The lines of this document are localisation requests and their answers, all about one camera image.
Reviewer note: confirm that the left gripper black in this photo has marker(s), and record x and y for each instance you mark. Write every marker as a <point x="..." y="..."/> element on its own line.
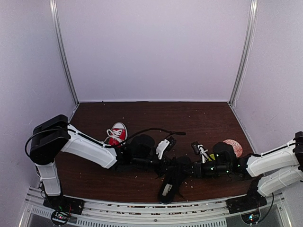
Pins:
<point x="164" y="168"/>

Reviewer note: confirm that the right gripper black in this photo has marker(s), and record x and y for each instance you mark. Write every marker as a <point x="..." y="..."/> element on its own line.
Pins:
<point x="197" y="170"/>

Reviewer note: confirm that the upturned shoe orange sole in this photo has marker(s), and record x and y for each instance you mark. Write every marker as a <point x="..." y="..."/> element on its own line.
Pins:
<point x="175" y="175"/>

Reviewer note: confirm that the red canvas sneaker white laces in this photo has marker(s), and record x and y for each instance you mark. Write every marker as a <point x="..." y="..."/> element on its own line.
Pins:
<point x="116" y="135"/>

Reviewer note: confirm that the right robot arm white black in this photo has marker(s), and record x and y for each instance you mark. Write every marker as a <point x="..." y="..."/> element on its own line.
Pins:
<point x="273" y="170"/>

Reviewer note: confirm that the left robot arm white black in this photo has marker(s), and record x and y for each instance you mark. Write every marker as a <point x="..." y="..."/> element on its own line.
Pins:
<point x="117" y="151"/>

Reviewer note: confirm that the lime green bowl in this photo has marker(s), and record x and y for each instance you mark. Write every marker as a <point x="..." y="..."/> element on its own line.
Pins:
<point x="211" y="157"/>

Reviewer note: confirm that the red patterned bowl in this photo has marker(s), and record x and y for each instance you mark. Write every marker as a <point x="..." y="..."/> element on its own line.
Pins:
<point x="238" y="150"/>

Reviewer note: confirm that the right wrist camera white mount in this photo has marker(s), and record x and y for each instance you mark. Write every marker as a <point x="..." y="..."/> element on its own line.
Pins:
<point x="201" y="151"/>

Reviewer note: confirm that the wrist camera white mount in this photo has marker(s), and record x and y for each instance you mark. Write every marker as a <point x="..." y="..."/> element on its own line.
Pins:
<point x="165" y="145"/>
<point x="201" y="151"/>

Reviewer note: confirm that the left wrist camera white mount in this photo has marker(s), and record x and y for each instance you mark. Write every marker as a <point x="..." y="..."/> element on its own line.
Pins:
<point x="165" y="145"/>

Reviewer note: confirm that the front aluminium rail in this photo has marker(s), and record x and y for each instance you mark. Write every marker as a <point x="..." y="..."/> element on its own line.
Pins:
<point x="98" y="213"/>

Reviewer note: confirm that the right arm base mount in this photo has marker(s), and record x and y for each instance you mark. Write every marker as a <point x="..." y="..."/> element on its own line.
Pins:
<point x="248" y="205"/>

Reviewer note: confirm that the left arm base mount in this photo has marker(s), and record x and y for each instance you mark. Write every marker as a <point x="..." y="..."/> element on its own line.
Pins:
<point x="63" y="207"/>

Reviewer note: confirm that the right aluminium frame post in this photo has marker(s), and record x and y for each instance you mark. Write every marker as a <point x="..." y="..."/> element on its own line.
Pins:
<point x="245" y="51"/>

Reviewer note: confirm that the aluminium frame post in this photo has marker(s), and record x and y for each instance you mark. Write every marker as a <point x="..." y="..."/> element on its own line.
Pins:
<point x="245" y="51"/>
<point x="63" y="56"/>

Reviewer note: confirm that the left aluminium frame post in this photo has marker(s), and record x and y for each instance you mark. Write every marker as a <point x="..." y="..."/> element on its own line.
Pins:
<point x="63" y="56"/>

